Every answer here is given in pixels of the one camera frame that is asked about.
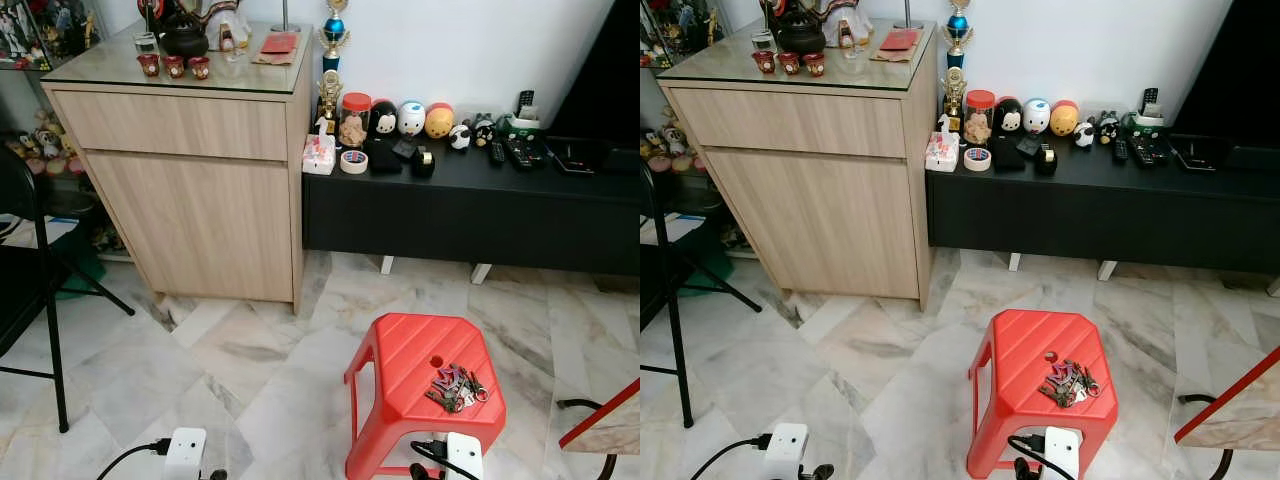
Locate bunch of keys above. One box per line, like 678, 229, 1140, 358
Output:
1038, 357, 1103, 408
425, 364, 490, 414

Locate red plastic stool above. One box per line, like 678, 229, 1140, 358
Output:
966, 309, 1120, 480
344, 312, 508, 480

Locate black curved table leg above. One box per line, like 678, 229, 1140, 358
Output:
557, 397, 621, 480
1180, 392, 1237, 480

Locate red-edged marble table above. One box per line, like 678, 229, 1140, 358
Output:
558, 378, 641, 457
1173, 345, 1280, 452

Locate black folding chair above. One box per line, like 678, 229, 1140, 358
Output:
640, 160, 762, 430
0, 148, 136, 434

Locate black low tv console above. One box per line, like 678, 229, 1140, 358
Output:
925, 138, 1280, 278
302, 135, 641, 279

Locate light wooden cabinet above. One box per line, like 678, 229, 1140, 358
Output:
40, 20, 317, 314
655, 18, 942, 312

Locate black wallet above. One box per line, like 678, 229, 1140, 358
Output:
990, 135, 1028, 172
362, 140, 404, 178

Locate white pink tissue pack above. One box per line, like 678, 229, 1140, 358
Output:
303, 132, 338, 177
925, 129, 961, 174

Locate wide black remote control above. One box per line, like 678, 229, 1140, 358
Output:
505, 135, 547, 170
1130, 135, 1172, 168

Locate flat black tray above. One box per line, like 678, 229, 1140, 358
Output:
1170, 135, 1232, 174
548, 140, 602, 177

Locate red-lidded clear jar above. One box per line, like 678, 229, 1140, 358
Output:
340, 92, 373, 150
965, 90, 997, 147

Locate pile of small plush toys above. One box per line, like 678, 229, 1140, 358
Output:
640, 130, 677, 174
5, 110, 87, 177

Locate green and white box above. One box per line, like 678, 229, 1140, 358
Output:
1122, 106, 1167, 137
497, 108, 545, 140

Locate small gold trophy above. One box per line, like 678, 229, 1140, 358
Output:
942, 66, 969, 132
317, 70, 344, 136

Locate black teapot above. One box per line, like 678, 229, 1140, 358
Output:
775, 9, 827, 57
160, 10, 212, 59

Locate black television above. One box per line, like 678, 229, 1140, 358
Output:
1170, 0, 1280, 151
548, 0, 641, 143

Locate blue and gold trophy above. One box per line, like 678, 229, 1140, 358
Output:
943, 0, 975, 70
318, 0, 352, 73

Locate glass display shelf with figurines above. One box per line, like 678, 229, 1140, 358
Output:
640, 0, 723, 70
0, 0, 103, 72

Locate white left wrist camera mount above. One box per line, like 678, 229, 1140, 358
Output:
163, 428, 209, 480
763, 423, 810, 480

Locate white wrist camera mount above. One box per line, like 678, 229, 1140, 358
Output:
1040, 427, 1085, 480
763, 423, 810, 480
163, 428, 209, 480
443, 432, 486, 480

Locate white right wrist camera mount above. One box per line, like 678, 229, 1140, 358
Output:
443, 432, 486, 480
1040, 427, 1085, 480

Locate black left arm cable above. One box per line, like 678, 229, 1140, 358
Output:
690, 432, 773, 480
97, 437, 173, 480

